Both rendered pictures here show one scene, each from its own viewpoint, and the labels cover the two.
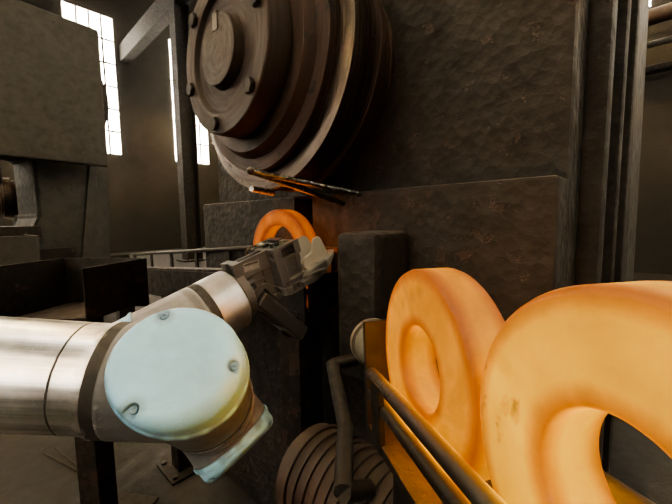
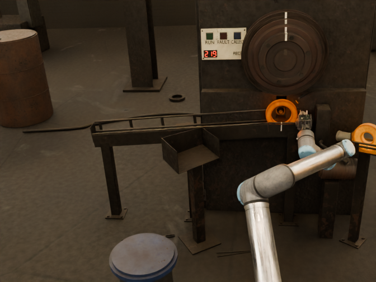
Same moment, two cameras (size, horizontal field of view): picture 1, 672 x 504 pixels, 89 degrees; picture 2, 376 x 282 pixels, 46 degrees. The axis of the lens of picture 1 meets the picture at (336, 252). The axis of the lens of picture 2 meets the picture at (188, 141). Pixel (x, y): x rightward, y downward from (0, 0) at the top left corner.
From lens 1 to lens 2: 2.38 m
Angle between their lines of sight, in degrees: 39
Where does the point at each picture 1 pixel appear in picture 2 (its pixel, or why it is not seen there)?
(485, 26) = (348, 48)
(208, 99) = (271, 71)
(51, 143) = not seen: outside the picture
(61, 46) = not seen: outside the picture
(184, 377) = (352, 148)
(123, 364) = (348, 149)
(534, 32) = (360, 53)
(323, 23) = (320, 56)
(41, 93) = not seen: outside the picture
